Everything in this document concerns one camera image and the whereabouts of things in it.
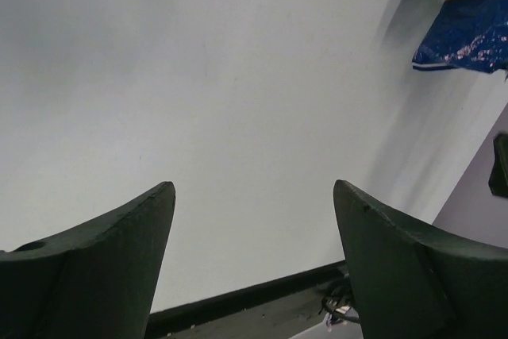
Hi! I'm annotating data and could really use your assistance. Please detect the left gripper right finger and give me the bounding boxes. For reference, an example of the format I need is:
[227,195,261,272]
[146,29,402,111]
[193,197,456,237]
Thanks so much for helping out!
[333,180,507,338]

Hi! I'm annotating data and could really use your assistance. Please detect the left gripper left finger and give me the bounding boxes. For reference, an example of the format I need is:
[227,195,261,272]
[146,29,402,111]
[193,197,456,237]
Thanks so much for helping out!
[1,182,175,338]

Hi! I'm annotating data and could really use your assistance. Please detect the blue Doritos chips bag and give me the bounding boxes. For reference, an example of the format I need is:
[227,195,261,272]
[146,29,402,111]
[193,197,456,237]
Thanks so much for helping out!
[412,0,507,74]

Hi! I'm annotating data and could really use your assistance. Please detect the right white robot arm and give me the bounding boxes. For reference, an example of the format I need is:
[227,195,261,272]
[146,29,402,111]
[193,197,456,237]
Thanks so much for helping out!
[488,132,508,198]

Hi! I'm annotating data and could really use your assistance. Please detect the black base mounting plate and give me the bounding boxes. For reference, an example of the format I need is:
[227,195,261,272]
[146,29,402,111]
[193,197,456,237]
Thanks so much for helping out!
[144,261,347,338]

